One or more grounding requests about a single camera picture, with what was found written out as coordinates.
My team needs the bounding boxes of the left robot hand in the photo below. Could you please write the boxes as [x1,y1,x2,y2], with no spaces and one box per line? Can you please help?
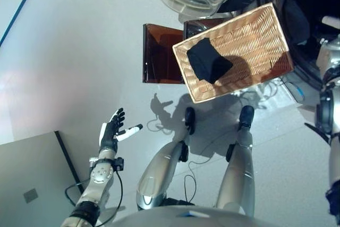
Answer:
[99,107,143,150]

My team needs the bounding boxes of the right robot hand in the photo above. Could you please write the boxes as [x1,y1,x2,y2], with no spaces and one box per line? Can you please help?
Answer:
[320,15,340,45]

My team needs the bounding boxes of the rectangular wicker laundry basket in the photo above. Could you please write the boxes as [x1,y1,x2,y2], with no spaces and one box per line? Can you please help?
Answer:
[172,2,294,104]

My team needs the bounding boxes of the dark grey washing machine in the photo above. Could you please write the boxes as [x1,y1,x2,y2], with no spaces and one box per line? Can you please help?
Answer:
[265,0,340,92]

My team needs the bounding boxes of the silver left robot leg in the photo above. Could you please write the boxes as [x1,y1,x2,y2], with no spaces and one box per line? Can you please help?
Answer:
[136,106,196,211]

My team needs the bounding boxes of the silver robot leg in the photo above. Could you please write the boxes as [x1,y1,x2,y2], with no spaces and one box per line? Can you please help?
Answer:
[136,106,196,211]
[215,105,255,217]

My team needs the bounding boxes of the grey panel black edge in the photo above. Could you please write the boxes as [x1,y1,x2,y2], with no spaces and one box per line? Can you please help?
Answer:
[0,130,84,227]

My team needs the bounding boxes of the brown glossy side table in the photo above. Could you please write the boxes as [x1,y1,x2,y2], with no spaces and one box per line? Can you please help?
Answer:
[142,19,226,84]

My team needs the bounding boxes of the square grey socket plate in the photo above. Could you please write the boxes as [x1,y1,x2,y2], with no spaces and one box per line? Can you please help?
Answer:
[23,188,39,204]

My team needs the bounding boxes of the flat black garment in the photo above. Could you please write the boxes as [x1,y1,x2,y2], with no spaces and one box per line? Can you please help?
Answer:
[186,38,234,86]

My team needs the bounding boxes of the silver right robot leg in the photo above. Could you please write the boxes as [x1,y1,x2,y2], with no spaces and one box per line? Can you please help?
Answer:
[215,105,255,217]

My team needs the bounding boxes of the silver robot torso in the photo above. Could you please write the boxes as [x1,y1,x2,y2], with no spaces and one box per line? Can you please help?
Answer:
[111,205,338,227]

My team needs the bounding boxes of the thin white floor cable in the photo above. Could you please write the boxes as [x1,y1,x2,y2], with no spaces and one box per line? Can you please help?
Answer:
[147,119,213,166]

